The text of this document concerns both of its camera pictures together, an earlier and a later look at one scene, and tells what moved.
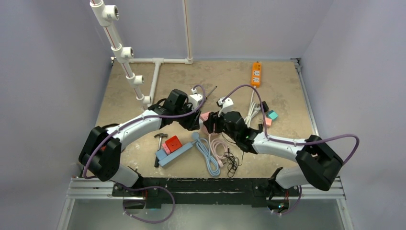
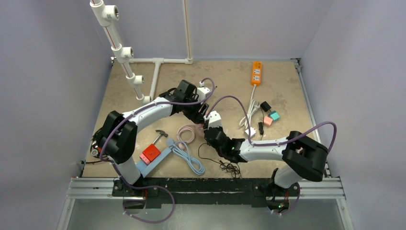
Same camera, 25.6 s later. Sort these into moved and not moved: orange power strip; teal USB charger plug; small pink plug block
Moved: small pink plug block
Not moved: orange power strip; teal USB charger plug
